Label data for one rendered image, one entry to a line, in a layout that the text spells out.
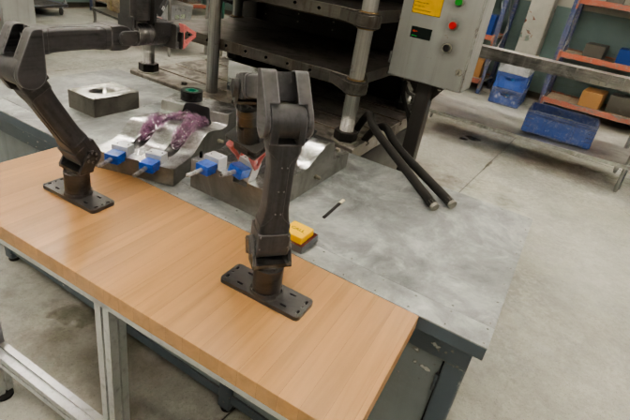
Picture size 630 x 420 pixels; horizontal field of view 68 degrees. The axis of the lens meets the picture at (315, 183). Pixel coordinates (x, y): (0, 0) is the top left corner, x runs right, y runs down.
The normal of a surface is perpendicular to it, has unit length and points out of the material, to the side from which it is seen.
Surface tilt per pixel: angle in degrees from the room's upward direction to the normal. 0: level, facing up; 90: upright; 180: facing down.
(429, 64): 90
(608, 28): 90
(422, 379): 90
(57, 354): 0
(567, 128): 93
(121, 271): 0
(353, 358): 0
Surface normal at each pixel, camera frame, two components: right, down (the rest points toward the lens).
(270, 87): 0.35, -0.25
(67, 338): 0.15, -0.88
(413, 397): -0.51, 0.32
